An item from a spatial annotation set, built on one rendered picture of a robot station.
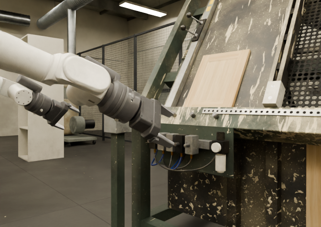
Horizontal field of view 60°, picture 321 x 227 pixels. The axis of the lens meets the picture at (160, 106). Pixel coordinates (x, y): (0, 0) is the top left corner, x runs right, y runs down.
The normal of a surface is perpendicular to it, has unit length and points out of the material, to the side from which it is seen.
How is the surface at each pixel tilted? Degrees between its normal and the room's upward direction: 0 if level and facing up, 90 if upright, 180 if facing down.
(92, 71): 74
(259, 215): 90
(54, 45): 90
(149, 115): 59
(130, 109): 102
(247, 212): 90
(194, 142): 90
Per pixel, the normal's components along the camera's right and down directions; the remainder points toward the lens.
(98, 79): 0.60, -0.26
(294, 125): -0.57, -0.54
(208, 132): -0.68, 0.00
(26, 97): 0.66, 0.26
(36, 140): 0.65, 0.00
